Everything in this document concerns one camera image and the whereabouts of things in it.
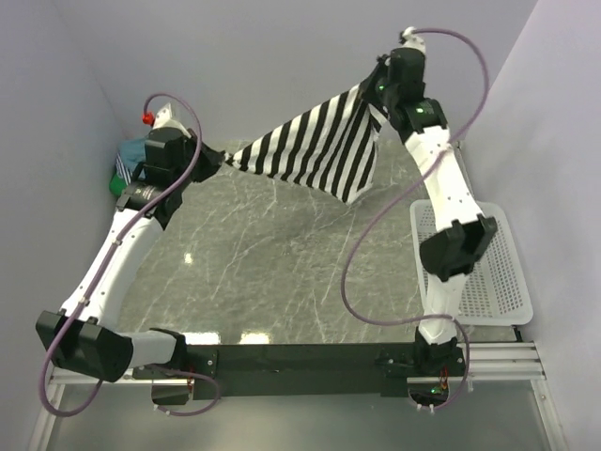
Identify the black white striped tank top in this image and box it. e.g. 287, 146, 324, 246
225, 85, 386, 205

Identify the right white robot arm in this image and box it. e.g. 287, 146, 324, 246
365, 47, 498, 375

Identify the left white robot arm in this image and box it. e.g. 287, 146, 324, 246
36, 126, 225, 382

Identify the teal folded tank top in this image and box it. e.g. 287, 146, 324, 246
118, 137, 146, 166

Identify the blue striped folded tank top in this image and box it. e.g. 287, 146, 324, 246
116, 154, 141, 184

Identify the green folded tank top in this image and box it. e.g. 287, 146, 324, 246
109, 172, 131, 198

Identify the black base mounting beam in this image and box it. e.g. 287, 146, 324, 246
131, 342, 470, 404

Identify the white plastic mesh basket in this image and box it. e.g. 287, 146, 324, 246
409, 199, 533, 326

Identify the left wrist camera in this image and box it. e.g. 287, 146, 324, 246
142, 102, 188, 134

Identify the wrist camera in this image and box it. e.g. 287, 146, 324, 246
399, 26, 426, 54
142, 102, 188, 134

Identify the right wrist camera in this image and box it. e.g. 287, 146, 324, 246
399, 26, 426, 54

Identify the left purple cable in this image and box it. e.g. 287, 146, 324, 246
39, 92, 222, 418

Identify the purple cable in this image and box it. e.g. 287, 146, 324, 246
39, 92, 222, 418
338, 26, 490, 415

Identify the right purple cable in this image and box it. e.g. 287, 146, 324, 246
338, 26, 490, 415

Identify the aluminium rail frame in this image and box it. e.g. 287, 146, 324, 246
30, 313, 546, 450

